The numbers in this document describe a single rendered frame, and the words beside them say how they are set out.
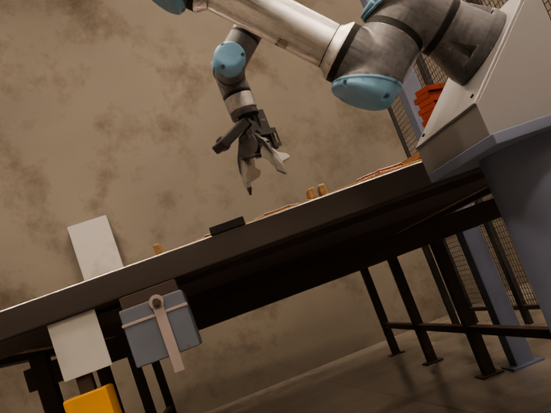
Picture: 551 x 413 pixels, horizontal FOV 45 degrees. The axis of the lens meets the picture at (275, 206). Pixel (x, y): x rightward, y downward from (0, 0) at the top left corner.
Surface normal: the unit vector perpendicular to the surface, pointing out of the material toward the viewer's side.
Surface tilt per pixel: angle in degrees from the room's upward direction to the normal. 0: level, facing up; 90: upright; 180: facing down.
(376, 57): 91
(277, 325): 90
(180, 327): 90
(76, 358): 90
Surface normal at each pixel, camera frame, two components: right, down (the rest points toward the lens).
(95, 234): 0.17, -0.20
